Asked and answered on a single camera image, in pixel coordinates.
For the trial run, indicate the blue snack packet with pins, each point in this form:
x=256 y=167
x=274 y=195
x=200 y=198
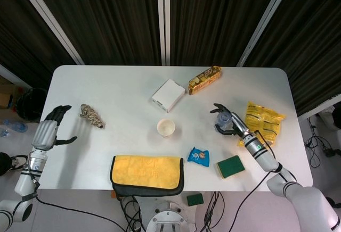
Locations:
x=197 y=156

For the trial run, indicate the white frame post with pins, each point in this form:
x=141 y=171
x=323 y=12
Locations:
x=49 y=16
x=265 y=16
x=160 y=16

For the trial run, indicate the black pleated curtain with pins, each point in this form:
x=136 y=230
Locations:
x=213 y=16
x=106 y=16
x=314 y=43
x=21 y=29

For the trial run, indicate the brown cardboard box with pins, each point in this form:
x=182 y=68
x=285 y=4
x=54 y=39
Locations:
x=6 y=93

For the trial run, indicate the green and yellow sponge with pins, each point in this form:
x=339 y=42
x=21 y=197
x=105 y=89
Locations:
x=230 y=166
x=195 y=199

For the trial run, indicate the yellow snack bag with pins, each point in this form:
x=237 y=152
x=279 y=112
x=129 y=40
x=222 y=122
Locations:
x=266 y=120

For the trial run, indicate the black power adapter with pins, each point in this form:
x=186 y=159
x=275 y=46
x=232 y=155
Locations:
x=330 y=152

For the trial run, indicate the golden biscuit packet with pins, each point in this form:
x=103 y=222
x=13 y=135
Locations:
x=203 y=80

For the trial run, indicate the black trash bin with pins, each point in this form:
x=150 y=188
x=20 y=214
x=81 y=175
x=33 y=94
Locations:
x=29 y=104

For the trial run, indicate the white sneaker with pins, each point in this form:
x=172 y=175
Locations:
x=20 y=160

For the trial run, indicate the clear plastic water bottle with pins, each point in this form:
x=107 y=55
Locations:
x=223 y=119

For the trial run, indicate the black caster wheel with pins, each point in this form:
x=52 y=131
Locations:
x=332 y=202

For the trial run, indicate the yellow microfiber cloth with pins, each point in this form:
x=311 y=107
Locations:
x=144 y=170

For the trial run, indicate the black trouser leg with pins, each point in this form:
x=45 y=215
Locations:
x=4 y=162

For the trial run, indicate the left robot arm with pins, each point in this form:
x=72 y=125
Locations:
x=34 y=162

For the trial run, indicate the white cardboard box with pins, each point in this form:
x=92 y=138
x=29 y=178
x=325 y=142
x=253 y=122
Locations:
x=167 y=93

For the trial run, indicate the white paper cup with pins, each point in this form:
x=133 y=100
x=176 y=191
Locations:
x=165 y=127

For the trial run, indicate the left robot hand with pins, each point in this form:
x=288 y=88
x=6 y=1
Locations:
x=45 y=134

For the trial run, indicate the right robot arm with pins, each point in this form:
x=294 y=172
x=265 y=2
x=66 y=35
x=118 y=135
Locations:
x=261 y=155

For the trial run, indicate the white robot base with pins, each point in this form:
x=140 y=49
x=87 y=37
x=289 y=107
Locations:
x=167 y=216

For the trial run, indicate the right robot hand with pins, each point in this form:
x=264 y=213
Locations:
x=241 y=125

